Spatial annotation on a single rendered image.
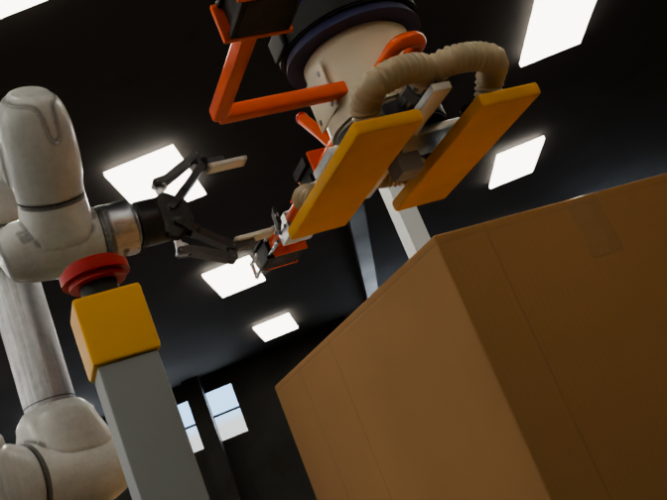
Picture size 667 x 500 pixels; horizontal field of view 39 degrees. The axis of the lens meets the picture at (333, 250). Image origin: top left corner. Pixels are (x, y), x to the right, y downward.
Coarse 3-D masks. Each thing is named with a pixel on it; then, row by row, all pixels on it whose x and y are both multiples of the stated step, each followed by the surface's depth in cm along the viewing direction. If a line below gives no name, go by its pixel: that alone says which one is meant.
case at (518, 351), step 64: (640, 192) 112; (448, 256) 99; (512, 256) 102; (576, 256) 104; (640, 256) 108; (384, 320) 113; (448, 320) 100; (512, 320) 98; (576, 320) 101; (640, 320) 104; (320, 384) 134; (384, 384) 117; (448, 384) 103; (512, 384) 95; (576, 384) 98; (640, 384) 101; (320, 448) 140; (384, 448) 121; (448, 448) 107; (512, 448) 95; (576, 448) 95; (640, 448) 97
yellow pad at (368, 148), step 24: (384, 120) 119; (408, 120) 120; (360, 144) 120; (384, 144) 123; (336, 168) 125; (360, 168) 128; (384, 168) 132; (312, 192) 134; (336, 192) 134; (360, 192) 138; (312, 216) 140; (336, 216) 144
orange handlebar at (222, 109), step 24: (240, 48) 111; (384, 48) 129; (408, 48) 128; (240, 72) 116; (216, 96) 122; (264, 96) 129; (288, 96) 130; (312, 96) 131; (336, 96) 133; (216, 120) 126; (240, 120) 129; (288, 216) 176
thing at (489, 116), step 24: (480, 96) 125; (504, 96) 126; (528, 96) 128; (480, 120) 129; (504, 120) 133; (456, 144) 134; (480, 144) 139; (432, 168) 141; (456, 168) 145; (408, 192) 149; (432, 192) 152
